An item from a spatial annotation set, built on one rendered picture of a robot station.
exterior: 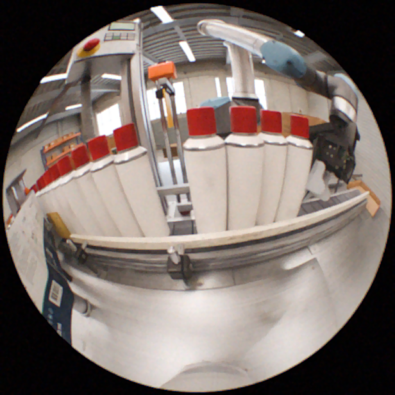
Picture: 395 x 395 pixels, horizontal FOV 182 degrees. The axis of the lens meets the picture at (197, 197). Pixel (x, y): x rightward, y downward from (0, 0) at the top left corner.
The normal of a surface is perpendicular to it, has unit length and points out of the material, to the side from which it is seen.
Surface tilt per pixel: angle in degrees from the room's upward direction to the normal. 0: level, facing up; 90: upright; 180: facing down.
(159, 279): 0
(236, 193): 90
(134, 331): 0
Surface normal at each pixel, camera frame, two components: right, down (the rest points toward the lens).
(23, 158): 0.99, -0.03
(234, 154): -0.69, 0.46
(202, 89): -0.13, 0.55
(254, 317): -0.11, -0.84
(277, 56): -0.92, 0.33
